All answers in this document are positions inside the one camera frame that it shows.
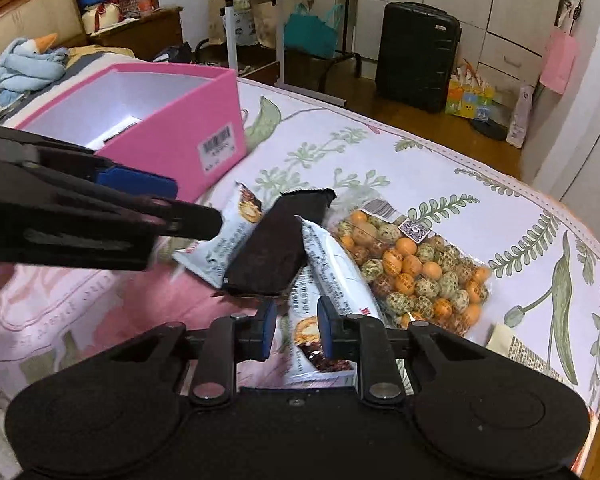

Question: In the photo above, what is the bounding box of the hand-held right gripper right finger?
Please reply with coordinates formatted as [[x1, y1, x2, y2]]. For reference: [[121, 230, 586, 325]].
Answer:
[[316, 295, 491, 407]]

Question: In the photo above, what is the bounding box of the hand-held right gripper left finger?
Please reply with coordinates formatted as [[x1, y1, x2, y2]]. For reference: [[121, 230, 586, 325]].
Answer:
[[97, 299, 279, 407]]

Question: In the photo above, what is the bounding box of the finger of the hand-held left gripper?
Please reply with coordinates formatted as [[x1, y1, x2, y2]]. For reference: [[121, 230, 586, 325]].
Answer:
[[0, 125, 179, 202], [0, 157, 224, 272]]

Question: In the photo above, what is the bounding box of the white snack packet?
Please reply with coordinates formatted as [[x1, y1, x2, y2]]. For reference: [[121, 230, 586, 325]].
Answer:
[[172, 181, 268, 288], [285, 265, 358, 386], [294, 215, 386, 326]]

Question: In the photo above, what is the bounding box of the pink cardboard box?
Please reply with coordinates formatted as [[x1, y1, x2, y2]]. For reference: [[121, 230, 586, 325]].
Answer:
[[17, 62, 248, 203]]

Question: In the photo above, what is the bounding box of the black textured snack packet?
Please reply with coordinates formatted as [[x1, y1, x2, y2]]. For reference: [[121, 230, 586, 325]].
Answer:
[[222, 187, 337, 297]]

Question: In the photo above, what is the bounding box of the clear bag of coated peanuts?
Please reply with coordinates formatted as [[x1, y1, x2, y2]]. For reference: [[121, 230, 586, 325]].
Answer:
[[330, 197, 493, 338]]

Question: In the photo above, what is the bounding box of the beige snack packet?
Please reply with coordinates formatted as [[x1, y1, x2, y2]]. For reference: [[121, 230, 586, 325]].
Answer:
[[485, 322, 566, 386]]

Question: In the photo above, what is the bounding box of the white printed paper sheet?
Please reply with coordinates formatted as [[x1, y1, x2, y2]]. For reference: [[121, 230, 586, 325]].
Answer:
[[92, 116, 143, 152]]

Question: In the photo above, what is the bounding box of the dark grey blanket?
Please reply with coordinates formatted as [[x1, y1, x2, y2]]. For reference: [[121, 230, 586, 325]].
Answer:
[[45, 52, 146, 91]]

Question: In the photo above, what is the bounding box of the black bag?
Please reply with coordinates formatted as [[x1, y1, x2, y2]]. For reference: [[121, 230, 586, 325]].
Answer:
[[152, 42, 193, 65]]

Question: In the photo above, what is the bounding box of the yellow bedding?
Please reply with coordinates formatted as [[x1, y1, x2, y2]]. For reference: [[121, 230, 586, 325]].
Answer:
[[65, 45, 136, 61]]

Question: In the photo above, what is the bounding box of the wooden nightstand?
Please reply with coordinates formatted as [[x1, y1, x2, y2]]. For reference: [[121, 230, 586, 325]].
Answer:
[[87, 6, 185, 61]]

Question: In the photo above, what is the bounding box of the light blue plush toy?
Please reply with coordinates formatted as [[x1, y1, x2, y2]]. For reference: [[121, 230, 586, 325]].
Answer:
[[0, 32, 71, 93]]

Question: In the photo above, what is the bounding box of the cream pouch with red ribbon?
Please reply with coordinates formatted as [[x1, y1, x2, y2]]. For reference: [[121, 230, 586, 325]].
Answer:
[[81, 2, 123, 35]]

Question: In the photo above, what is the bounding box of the red mesh basket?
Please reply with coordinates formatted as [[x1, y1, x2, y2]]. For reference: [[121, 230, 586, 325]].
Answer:
[[112, 0, 143, 21]]

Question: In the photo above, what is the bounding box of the wooden overbed table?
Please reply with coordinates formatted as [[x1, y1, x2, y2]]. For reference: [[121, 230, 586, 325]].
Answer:
[[222, 0, 401, 96]]

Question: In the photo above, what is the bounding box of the brown paper bag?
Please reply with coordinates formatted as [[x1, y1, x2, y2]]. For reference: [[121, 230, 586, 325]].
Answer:
[[207, 0, 231, 48], [252, 0, 281, 48]]

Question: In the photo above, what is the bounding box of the printed white plastic bag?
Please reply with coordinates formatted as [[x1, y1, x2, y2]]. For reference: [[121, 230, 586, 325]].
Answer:
[[232, 7, 256, 41]]

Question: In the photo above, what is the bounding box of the wooden bed headboard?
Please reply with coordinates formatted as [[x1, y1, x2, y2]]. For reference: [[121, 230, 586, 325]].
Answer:
[[0, 0, 88, 78]]

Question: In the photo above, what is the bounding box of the teal tote bag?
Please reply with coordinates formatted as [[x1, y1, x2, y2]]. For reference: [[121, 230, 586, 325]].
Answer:
[[284, 2, 343, 58]]

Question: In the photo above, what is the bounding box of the black round disc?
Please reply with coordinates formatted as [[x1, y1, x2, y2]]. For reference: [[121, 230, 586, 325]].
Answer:
[[472, 120, 508, 142]]

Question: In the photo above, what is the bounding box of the colourful gift bag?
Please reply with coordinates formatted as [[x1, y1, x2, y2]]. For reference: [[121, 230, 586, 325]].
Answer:
[[445, 60, 496, 121]]

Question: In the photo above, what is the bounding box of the black suitcase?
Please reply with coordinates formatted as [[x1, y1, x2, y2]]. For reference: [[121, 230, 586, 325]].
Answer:
[[375, 1, 462, 113]]

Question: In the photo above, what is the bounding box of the white standing pouch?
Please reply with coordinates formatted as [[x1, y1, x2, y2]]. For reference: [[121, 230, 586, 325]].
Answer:
[[506, 85, 535, 148]]

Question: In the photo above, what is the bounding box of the pink hanging bag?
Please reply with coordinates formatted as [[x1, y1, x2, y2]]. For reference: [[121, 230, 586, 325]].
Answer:
[[539, 27, 580, 95]]

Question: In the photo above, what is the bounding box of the white wardrobe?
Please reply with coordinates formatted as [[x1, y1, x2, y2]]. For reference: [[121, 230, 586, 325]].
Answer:
[[360, 0, 566, 106]]

